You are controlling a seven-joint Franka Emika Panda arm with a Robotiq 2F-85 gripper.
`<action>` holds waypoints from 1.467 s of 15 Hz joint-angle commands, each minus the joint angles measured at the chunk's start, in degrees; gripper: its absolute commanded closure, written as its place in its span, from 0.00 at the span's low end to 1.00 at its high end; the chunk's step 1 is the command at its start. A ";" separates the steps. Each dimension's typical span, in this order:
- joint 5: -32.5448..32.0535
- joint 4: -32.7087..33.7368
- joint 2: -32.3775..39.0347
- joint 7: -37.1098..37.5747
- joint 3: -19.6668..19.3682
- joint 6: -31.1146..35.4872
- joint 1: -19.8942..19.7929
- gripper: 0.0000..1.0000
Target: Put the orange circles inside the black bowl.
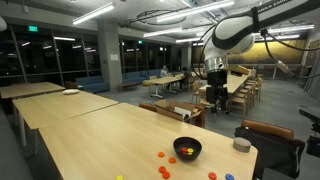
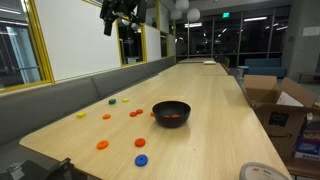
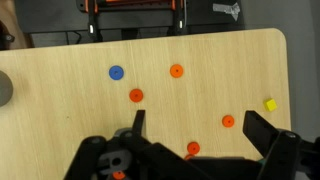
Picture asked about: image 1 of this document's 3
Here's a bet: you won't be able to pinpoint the white globe lamp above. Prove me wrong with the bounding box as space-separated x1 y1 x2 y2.
0 15 8 33

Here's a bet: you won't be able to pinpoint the light wooden table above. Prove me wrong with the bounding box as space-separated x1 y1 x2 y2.
0 81 66 116
12 89 120 156

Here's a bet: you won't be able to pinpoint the light behind glass wall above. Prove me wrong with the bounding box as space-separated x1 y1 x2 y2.
53 36 77 42

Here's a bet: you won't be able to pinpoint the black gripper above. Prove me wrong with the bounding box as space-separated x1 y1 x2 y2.
205 83 231 115

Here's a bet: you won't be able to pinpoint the blue sofa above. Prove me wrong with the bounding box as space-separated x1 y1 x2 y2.
121 68 163 85
75 75 110 94

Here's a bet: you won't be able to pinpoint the wooden chair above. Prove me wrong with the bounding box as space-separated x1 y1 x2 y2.
248 75 264 103
227 89 250 117
190 80 202 104

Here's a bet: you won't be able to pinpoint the low wooden bench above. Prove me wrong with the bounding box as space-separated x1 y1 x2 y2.
117 82 138 93

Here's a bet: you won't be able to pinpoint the grey cylindrical container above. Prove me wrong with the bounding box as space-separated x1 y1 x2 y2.
232 136 252 154

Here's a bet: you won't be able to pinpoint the black ceiling ring fixture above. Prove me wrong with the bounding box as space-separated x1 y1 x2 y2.
128 9 188 27

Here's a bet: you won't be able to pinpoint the black camera stand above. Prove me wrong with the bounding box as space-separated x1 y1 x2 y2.
298 107 320 159

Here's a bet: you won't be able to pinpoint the long wooden table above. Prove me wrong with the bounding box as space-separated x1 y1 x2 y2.
198 73 250 94

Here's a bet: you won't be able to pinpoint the golden wall mural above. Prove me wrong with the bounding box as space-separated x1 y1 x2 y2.
228 39 306 65

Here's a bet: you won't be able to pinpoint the white paper sheet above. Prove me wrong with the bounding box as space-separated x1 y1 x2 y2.
173 106 193 120

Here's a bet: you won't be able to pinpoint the seated person light shirt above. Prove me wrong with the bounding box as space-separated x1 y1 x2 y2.
160 64 169 78

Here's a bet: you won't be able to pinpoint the white plate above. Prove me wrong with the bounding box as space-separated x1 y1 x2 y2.
62 88 80 96

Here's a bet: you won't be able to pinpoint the brown leather chair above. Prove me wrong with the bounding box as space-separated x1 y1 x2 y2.
240 119 296 141
138 102 158 113

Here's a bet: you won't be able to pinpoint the black bowl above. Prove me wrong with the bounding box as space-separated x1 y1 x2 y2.
172 136 203 162

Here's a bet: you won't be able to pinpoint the wooden table white legs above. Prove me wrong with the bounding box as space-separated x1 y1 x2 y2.
148 75 183 99

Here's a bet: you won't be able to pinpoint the seated person dark clothes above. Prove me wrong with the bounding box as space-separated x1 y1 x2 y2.
179 66 191 90

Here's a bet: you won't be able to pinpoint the black bag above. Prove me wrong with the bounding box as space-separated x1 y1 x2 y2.
234 126 306 179

